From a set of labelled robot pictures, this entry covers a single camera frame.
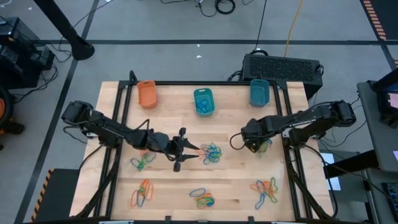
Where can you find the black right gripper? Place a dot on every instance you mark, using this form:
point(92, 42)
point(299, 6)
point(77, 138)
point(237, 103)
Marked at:
point(256, 133)

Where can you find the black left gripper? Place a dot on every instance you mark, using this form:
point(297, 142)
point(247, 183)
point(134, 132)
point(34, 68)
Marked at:
point(161, 143)

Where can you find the blue rubber band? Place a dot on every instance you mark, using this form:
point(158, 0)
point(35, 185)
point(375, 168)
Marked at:
point(202, 104)
point(259, 203)
point(190, 193)
point(210, 149)
point(140, 199)
point(132, 162)
point(207, 108)
point(212, 203)
point(213, 158)

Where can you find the green rubber band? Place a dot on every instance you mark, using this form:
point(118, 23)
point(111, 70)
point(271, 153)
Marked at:
point(273, 183)
point(273, 197)
point(205, 202)
point(142, 188)
point(208, 199)
point(144, 160)
point(265, 146)
point(214, 148)
point(140, 167)
point(217, 158)

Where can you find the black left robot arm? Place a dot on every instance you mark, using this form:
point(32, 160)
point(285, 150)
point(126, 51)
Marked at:
point(105, 129)

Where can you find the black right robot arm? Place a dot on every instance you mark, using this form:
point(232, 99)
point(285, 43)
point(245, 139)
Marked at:
point(311, 119)

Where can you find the silver mounting plate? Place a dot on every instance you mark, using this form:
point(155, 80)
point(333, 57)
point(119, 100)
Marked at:
point(284, 132)

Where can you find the dark teal plastic basket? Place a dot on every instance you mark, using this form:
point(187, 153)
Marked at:
point(259, 93)

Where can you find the light teal plastic basket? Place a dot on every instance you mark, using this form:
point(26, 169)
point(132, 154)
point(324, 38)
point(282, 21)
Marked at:
point(196, 105)

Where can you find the black perforated computer case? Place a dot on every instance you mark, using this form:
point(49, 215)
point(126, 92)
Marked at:
point(280, 71)

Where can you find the orange plastic basket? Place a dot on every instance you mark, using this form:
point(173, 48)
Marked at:
point(147, 93)

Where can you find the small black white device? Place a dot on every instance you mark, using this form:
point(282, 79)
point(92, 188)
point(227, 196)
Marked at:
point(91, 134)

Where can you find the black desk beam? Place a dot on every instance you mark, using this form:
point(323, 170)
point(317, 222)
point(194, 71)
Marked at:
point(351, 163)

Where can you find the dark grey desk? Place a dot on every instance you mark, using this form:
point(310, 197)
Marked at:
point(376, 199)

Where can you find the dark laptop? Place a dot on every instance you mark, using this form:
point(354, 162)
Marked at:
point(388, 99)

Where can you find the black yellow-striped floor mat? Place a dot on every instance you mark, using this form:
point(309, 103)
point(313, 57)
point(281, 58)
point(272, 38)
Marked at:
point(59, 196)

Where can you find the black keyboard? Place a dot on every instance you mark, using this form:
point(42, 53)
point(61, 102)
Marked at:
point(391, 196)

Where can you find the black orange-striped floor mat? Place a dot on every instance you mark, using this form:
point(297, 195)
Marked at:
point(382, 15)

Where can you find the black stand pole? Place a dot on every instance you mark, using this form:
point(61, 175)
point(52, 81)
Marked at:
point(62, 25)

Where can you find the orange black machine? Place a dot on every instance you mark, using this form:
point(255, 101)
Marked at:
point(3, 112)

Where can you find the black equipment cart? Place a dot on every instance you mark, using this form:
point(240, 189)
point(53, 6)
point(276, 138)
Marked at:
point(18, 53)

